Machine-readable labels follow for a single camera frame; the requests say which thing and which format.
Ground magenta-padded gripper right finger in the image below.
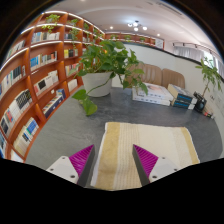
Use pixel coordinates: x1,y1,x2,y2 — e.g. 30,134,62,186
131,143,181,187

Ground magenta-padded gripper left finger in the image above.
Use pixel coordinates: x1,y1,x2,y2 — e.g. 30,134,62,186
45,144,97,188

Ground cream yellow striped towel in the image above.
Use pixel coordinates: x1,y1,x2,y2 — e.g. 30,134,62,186
90,121,201,191

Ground dark blue white-edged book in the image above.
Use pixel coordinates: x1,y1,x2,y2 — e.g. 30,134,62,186
171,99,196,110

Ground flat white book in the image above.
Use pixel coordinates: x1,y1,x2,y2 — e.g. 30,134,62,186
131,96,173,107

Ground small stack of books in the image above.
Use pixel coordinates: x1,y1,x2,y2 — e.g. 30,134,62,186
202,109,216,120

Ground small tree in black pot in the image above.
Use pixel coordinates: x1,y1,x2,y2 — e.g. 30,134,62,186
193,57,224,114

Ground thick dark blue book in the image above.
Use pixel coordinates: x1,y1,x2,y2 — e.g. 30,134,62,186
167,83,198,104

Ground large white picture book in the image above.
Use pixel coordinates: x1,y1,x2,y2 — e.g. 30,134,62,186
133,82,174,102

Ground tan padded chair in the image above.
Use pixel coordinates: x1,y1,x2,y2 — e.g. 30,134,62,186
161,68,186,90
128,63,163,86

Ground pothos plant in white pot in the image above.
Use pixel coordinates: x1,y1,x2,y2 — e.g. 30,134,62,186
68,39,149,117

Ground curved orange wooden bookshelf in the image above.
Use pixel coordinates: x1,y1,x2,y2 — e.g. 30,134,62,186
0,10,106,161

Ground white sheer curtain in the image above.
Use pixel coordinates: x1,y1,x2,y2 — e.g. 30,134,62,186
173,44,224,78

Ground multi-bulb ceiling lamp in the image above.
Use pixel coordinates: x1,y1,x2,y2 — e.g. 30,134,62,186
127,20,148,33

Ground recessed ceiling lights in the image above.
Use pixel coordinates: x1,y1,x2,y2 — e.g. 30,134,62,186
108,25,162,38

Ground ceiling air vent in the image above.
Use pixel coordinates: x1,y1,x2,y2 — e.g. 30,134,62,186
156,1,184,16

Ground black track light rail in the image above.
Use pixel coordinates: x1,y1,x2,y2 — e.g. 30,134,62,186
172,41,214,54

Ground orange wall shelf with plants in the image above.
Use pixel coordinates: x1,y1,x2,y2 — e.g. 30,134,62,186
104,32,165,50

